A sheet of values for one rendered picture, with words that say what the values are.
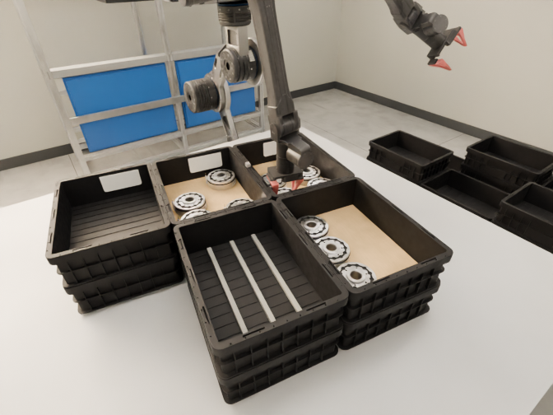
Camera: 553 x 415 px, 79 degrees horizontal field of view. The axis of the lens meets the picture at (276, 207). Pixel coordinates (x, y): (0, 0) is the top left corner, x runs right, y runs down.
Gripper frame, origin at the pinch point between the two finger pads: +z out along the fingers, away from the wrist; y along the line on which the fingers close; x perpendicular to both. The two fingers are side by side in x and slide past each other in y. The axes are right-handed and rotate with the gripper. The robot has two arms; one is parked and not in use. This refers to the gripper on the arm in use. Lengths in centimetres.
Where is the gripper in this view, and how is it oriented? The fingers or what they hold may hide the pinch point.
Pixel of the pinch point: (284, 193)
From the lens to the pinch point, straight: 112.7
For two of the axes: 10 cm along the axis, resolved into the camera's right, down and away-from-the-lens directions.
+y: 9.4, -2.1, 2.7
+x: -3.4, -5.9, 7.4
